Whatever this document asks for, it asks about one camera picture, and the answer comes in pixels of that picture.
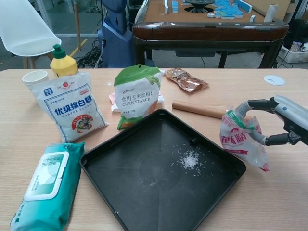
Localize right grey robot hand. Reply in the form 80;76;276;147
234;95;308;147

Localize small pink snack packet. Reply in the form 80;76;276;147
219;109;270;172

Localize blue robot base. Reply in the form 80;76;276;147
97;0;133;69

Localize green white corn starch bag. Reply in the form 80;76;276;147
113;64;162;130

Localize black square tray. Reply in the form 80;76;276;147
79;108;247;231

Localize white castor sugar bag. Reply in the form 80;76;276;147
28;72;109;143

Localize white round grommet cover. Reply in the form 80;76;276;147
264;74;286;86

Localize white cardboard box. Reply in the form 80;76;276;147
280;40;308;62

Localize wooden rolling pin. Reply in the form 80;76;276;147
172;100;228;120

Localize white paper roll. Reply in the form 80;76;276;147
264;3;280;23

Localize brown bread package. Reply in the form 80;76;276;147
166;68;209;93

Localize spilled white granules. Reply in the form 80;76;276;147
170;144;207;178

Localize brown mahjong table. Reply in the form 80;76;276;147
132;0;290;69

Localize blue mahjong tile heap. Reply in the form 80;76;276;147
213;0;253;19

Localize black mahjong table dome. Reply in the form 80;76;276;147
184;0;215;13

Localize pink white wipes pack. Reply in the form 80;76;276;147
108;92;166;113

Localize yellow bottle green cap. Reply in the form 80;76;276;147
50;44;79;79

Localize teal wet wipes pack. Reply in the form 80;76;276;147
9;141;86;231

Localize white paper cup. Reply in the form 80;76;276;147
22;70;49;97

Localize white chair wooden legs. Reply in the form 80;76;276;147
0;0;63;69

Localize black cable bundle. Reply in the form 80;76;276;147
77;38;105;69

